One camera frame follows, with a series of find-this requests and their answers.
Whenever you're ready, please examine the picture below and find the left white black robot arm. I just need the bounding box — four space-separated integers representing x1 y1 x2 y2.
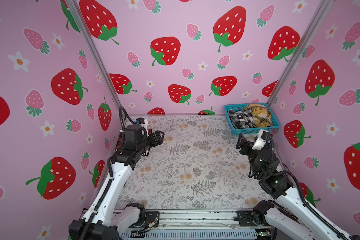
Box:
69 125 165 240

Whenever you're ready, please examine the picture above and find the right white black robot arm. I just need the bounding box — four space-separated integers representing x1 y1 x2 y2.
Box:
236 130 360 240

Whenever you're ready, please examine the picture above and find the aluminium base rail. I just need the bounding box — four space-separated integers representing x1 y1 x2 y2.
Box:
77 208 277 232

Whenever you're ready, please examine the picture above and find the white black plaid shirt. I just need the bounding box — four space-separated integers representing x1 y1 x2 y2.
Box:
227 109 255 129

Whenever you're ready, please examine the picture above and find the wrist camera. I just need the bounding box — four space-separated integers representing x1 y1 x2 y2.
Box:
252 130 269 150
135 118 148 132

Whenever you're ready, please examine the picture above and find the yellow plaid shirt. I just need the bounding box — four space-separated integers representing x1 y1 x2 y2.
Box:
243 104 273 128

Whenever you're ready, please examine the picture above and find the teal plastic basket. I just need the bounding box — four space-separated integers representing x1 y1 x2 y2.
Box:
224 103 280 135

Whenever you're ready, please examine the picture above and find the red black plaid shirt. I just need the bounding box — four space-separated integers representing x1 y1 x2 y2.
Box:
116 125 155 152

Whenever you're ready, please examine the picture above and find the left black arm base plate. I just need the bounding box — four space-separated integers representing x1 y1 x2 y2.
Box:
137 211 160 228

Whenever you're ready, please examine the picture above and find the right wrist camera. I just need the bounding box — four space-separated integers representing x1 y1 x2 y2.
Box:
252 130 269 150

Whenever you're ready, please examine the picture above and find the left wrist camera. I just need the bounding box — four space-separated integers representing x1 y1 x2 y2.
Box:
135 118 148 132

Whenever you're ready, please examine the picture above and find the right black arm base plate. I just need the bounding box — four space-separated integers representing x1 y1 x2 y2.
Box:
234 211 256 227

